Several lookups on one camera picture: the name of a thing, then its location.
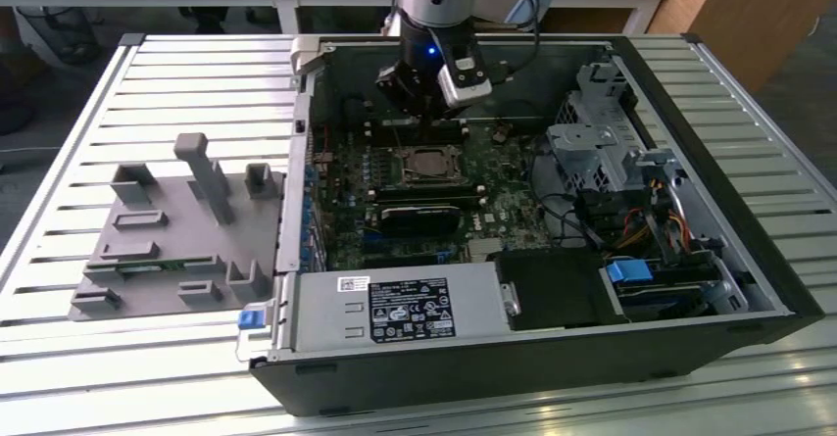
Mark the black CPU socket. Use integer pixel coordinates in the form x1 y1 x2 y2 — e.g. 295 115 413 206
390 144 471 186

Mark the black graphics card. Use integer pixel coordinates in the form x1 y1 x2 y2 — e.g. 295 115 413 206
377 203 463 236

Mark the silver metal drive cage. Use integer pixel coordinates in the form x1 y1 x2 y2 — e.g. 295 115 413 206
545 60 689 198

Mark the green motherboard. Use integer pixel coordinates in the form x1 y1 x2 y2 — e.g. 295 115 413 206
306 120 574 270

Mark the small silver heatsink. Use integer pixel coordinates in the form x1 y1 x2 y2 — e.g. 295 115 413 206
466 238 519 264

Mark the grey plastic parts rack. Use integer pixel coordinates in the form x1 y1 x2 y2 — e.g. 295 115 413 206
67 131 290 324

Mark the black plastic fan shroud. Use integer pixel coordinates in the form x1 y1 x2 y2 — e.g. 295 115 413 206
487 248 634 333

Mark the silver power supply unit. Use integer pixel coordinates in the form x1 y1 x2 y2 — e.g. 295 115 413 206
286 261 523 355

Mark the blue disk carrier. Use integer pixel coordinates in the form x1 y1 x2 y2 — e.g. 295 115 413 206
605 258 656 286

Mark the wooden cabinet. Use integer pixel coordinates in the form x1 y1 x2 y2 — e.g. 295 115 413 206
645 0 837 95

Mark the green RAM stick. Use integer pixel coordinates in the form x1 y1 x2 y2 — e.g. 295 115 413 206
115 258 219 276

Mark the black open PC case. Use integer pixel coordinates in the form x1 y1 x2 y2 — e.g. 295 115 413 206
247 32 825 418

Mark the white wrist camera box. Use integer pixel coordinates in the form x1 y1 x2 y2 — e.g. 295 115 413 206
435 45 513 111

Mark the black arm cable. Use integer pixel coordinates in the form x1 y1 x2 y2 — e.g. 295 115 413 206
499 0 546 84

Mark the red wire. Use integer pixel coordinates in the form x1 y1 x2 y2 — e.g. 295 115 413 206
311 123 330 164

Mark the black cable bundle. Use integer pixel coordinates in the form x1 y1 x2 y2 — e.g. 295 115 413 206
530 191 613 252

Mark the yellow orange wire bundle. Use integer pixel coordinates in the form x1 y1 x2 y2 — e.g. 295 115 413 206
613 209 696 257

